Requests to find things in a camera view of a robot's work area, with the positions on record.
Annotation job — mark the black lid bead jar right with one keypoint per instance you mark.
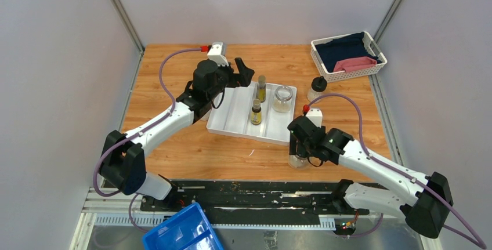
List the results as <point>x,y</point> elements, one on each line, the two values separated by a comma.
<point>317,88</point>

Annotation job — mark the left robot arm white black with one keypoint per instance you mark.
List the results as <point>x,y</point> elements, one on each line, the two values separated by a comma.
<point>122,163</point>

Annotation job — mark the white plastic basket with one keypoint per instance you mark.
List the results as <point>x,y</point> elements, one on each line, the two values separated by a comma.
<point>369,43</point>

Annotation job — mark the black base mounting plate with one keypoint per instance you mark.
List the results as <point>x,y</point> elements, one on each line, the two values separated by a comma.
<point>236,202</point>

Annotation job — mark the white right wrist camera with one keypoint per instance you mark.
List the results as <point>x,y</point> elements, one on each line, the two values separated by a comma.
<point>314,114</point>

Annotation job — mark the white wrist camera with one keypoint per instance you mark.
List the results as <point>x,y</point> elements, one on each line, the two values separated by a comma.
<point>217,53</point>
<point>314,114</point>

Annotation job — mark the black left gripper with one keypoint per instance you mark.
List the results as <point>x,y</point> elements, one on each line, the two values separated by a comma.
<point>242,79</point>

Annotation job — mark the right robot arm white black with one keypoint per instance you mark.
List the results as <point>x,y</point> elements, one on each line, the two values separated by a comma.
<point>422,201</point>

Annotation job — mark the black lid bead jar left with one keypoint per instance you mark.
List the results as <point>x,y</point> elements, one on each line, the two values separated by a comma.
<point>206,116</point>

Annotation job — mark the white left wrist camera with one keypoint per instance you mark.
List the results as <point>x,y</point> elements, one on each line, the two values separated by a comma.
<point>217,53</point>

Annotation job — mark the yellow label sauce bottle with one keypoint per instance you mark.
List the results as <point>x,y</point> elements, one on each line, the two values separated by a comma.
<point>256,112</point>
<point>261,88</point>

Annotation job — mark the white divided organizer tray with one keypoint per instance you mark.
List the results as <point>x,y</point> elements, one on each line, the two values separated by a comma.
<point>233,115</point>

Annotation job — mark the pink cloth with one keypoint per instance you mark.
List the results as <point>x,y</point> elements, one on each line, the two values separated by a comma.
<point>354,64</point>

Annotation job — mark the empty glass jar front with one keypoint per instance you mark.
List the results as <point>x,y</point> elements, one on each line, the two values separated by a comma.
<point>297,162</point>

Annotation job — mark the navy blue cloth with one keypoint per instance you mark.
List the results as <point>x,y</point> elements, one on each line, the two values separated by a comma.
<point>342,48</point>

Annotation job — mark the glass jar with grains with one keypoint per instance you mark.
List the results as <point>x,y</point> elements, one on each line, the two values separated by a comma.
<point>282,99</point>

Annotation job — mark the blue plastic bin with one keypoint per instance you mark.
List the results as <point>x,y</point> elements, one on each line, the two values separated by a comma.
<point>187,229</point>

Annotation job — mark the black lid bead jar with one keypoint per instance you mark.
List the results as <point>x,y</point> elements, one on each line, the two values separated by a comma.
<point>206,116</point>
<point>317,88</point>

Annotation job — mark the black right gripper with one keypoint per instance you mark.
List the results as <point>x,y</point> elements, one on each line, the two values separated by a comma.
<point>300,149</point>

